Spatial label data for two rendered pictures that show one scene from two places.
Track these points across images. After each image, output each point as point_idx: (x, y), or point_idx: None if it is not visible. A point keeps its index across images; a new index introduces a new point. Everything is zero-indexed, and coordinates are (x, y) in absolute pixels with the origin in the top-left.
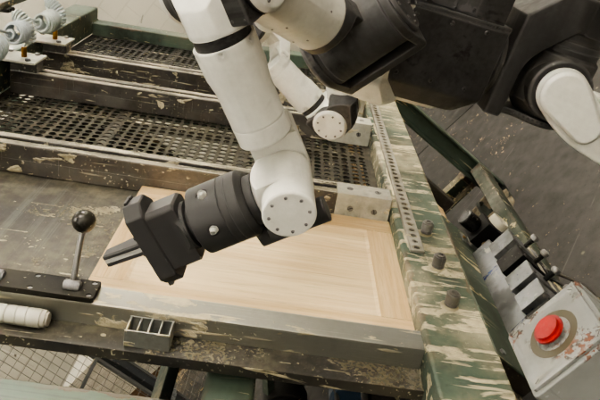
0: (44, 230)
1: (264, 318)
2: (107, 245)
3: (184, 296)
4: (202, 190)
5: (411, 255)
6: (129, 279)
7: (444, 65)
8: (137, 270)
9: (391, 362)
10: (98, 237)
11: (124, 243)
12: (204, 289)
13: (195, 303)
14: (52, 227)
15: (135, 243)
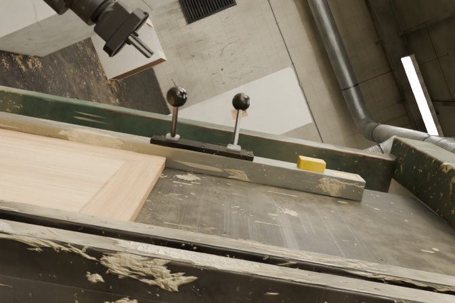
0: (236, 221)
1: (13, 116)
2: (151, 201)
3: (73, 145)
4: None
5: None
6: (123, 161)
7: None
8: (116, 166)
9: None
10: (164, 210)
11: (143, 42)
12: (49, 148)
13: (69, 128)
14: (230, 225)
15: (137, 36)
